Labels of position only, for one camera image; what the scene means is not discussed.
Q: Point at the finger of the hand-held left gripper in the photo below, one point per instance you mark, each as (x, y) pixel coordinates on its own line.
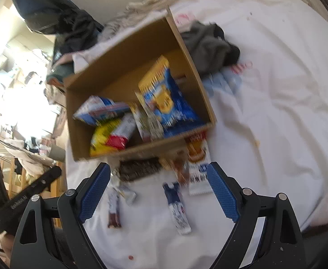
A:
(50, 178)

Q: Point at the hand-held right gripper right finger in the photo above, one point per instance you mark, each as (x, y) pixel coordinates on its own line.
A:
(223, 193)

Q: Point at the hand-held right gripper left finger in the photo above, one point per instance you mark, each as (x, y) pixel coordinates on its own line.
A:
(95, 193)

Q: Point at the brown and white bar packet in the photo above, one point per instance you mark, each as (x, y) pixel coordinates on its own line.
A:
(115, 215)

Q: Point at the white rice cracker packet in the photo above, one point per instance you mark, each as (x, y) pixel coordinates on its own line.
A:
(199, 173)

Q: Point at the small white snack packet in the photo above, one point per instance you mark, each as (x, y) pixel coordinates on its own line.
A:
(127, 195)

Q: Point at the small brown snack packet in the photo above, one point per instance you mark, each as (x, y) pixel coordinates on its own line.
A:
(180, 171)

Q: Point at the blue and white stick packet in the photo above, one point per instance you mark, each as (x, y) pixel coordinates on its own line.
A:
(178, 213)

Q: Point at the dark brown snack packet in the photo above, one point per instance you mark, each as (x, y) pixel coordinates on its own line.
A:
(140, 169)

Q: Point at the white and red snack packet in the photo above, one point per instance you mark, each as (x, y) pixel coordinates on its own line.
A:
(124, 129)

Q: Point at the white and blue snack bag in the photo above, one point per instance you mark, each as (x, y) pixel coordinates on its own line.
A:
(96, 109)

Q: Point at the beige striped snack bar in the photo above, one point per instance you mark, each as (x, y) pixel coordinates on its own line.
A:
(147, 123)

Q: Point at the blue and yellow snack bag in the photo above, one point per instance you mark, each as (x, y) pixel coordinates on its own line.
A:
(166, 103)

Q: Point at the brown cardboard box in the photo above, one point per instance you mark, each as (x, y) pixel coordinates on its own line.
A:
(119, 70)

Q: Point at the grey trash bin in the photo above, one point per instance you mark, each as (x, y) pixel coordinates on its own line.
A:
(57, 152)

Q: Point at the white hanging garment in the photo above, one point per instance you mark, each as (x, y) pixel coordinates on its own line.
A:
(26, 152)

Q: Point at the teal and orange bag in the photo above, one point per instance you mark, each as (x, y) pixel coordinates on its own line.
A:
(60, 72)

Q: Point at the grey cloth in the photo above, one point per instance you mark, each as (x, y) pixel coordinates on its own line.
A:
(209, 47)

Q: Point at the black plastic bag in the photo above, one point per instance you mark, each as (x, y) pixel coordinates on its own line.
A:
(54, 14)

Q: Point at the crumpled beige blanket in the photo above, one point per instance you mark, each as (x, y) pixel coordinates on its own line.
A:
(133, 14)

